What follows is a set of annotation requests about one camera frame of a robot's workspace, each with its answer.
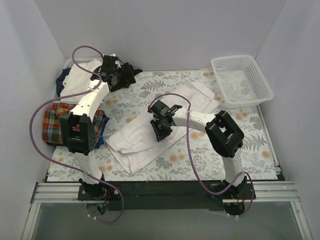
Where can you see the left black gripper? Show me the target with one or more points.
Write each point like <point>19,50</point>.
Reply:
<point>127,75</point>

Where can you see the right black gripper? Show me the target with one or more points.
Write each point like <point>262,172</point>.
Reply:
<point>160,131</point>

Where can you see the white long sleeve shirt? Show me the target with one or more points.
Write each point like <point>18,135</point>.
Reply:
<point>144,138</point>

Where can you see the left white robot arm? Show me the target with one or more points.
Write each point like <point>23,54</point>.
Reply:
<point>96,79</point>

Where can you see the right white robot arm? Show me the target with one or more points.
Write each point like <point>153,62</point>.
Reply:
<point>224,134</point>

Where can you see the black folded garment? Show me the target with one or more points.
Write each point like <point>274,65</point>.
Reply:
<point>136,70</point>

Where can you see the folded white shirt in basket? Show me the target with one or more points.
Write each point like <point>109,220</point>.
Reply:
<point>77,80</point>

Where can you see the left white plastic basket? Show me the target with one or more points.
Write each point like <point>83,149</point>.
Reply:
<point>72,100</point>

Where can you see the white plastic basket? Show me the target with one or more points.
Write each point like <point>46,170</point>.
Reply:
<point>240,81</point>
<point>72,100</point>

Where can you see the navy garment in basket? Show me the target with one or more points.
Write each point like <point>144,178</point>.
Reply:
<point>60,80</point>

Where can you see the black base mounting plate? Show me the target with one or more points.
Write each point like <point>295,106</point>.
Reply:
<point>165,195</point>

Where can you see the floral patterned table mat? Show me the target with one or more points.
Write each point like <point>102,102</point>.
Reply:
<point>174,164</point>

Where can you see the red plaid shirt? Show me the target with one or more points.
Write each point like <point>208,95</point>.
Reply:
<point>51,128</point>

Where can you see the right white plastic basket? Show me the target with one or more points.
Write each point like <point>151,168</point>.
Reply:
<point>240,81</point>

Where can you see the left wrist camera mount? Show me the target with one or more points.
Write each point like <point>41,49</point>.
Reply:
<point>111,61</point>

